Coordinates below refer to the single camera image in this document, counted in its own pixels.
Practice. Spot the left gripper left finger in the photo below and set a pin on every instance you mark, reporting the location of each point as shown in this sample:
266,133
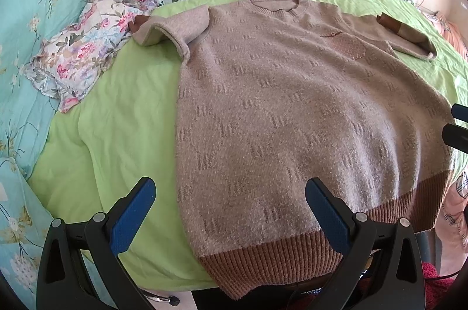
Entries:
63,279

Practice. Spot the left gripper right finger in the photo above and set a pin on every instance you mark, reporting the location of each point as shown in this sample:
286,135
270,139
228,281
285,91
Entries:
381,266

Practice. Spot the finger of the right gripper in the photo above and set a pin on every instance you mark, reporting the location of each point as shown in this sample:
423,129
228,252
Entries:
456,137
460,112

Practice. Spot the beige knit sweater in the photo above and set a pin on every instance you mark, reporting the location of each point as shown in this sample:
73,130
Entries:
275,92

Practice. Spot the green bed sheet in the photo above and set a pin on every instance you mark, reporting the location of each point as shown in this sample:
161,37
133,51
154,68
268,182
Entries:
125,129

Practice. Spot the pastel floral pillow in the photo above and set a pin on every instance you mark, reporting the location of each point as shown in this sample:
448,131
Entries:
70,63

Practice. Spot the teal floral duvet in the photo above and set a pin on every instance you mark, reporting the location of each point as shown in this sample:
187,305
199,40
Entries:
26,116

